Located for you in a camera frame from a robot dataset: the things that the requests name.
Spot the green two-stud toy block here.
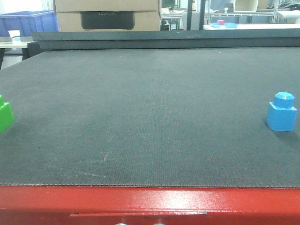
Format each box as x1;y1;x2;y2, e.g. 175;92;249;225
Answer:
0;95;14;133

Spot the dark grey conveyor belt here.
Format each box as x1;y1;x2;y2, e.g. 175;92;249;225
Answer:
0;47;300;188

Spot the small red block far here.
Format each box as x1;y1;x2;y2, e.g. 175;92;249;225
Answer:
217;20;225;25

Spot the blue single-stud toy block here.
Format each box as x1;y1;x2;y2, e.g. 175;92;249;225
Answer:
267;92;297;132

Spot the light blue tray far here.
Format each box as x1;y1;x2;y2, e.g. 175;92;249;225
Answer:
210;22;239;29

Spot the lower cardboard box black panel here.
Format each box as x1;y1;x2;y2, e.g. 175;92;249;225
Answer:
56;10;161;32

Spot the upper cardboard box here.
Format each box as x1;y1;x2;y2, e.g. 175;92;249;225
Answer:
54;0;161;12

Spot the white table left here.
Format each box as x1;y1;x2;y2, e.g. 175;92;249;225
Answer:
0;41;31;67

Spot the blue plastic crate background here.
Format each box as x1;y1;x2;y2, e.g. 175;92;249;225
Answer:
0;10;59;37

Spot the dark grey foam board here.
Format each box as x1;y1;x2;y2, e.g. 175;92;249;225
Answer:
33;28;300;59

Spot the white paper cup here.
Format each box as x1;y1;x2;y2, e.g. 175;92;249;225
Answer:
8;30;22;45

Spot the red conveyor frame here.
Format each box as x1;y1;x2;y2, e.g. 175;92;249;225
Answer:
0;186;300;225

